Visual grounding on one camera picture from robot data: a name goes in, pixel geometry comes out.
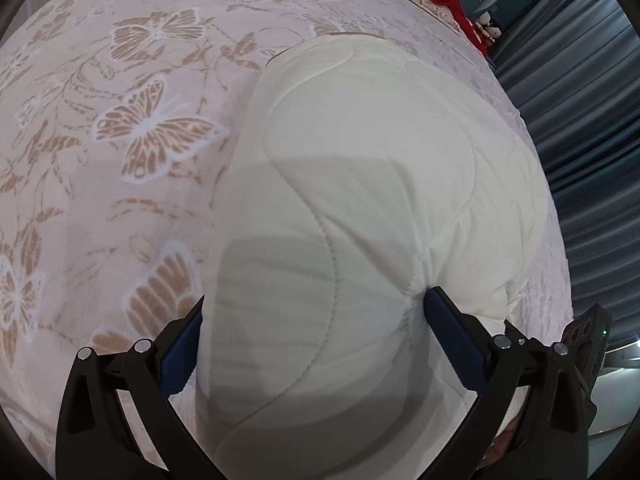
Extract white quilted pillow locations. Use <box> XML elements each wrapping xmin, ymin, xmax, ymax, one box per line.
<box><xmin>192</xmin><ymin>32</ymin><xmax>563</xmax><ymax>480</ymax></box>

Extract grey blue curtain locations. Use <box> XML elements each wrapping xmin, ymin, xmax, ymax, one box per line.
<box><xmin>492</xmin><ymin>0</ymin><xmax>640</xmax><ymax>353</ymax></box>

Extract butterfly print bedspread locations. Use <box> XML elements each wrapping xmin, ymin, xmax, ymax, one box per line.
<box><xmin>0</xmin><ymin>0</ymin><xmax>573</xmax><ymax>480</ymax></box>

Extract plush toys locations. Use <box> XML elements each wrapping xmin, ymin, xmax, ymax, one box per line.
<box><xmin>474</xmin><ymin>11</ymin><xmax>503</xmax><ymax>47</ymax></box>

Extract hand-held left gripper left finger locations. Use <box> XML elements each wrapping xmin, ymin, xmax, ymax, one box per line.
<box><xmin>55</xmin><ymin>296</ymin><xmax>221</xmax><ymax>480</ymax></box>

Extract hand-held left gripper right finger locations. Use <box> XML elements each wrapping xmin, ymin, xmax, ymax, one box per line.
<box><xmin>424</xmin><ymin>286</ymin><xmax>596</xmax><ymax>480</ymax></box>

